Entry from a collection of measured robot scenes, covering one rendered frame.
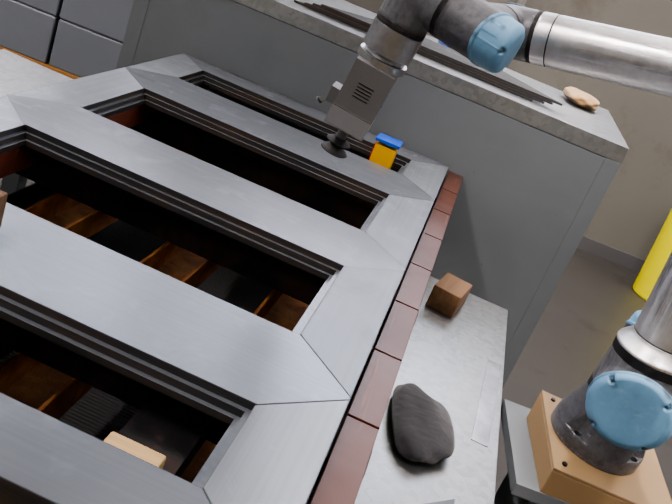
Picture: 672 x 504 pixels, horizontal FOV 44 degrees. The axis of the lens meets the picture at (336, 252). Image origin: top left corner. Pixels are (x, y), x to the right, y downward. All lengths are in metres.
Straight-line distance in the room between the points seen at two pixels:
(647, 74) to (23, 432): 0.89
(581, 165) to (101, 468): 1.61
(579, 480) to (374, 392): 0.40
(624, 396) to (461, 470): 0.27
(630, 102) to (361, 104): 3.91
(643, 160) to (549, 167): 3.01
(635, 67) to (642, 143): 3.89
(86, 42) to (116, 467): 3.59
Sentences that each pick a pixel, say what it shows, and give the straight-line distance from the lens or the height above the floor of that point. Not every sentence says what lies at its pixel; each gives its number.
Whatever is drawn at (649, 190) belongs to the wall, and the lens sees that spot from 5.19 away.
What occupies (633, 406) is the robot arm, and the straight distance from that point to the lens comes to 1.16.
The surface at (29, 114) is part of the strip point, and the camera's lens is 1.49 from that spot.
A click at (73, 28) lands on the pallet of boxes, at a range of 4.27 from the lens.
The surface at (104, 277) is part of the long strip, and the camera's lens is 1.04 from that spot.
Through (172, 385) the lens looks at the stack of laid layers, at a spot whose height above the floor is 0.82.
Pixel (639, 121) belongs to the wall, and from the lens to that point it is 5.07.
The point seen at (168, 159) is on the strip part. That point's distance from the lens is 1.46.
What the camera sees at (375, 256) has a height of 0.84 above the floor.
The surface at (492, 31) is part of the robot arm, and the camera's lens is 1.14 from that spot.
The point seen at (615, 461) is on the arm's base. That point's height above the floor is 0.75.
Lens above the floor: 1.34
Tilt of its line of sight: 22 degrees down
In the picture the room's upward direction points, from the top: 22 degrees clockwise
